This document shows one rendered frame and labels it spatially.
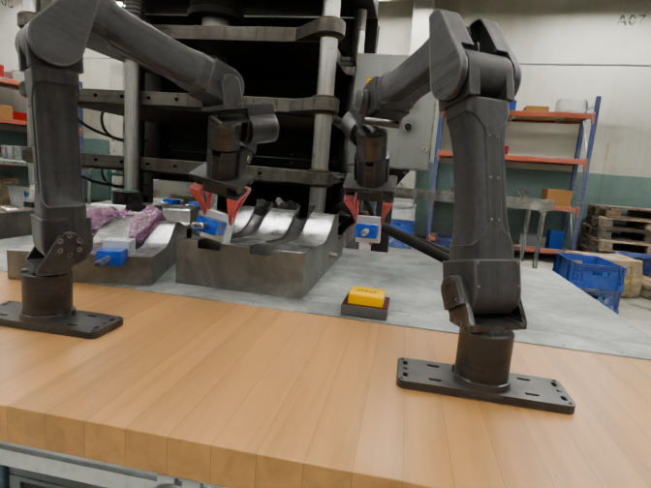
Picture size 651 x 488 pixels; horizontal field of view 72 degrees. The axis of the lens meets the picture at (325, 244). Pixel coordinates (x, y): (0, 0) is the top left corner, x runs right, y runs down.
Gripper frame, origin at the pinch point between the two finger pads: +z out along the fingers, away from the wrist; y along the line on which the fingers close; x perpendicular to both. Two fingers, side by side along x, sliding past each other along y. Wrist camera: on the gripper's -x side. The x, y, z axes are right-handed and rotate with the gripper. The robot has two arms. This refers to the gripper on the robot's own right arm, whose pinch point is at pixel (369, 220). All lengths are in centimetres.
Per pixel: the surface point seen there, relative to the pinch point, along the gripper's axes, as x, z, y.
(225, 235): 13.2, -2.2, 26.5
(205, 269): 17.1, 3.6, 30.0
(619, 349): 23.0, 5.5, -43.0
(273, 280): 17.4, 4.1, 16.1
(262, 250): 11.2, 2.1, 20.2
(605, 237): -461, 299, -265
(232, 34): -89, -18, 61
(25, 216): -7, 13, 96
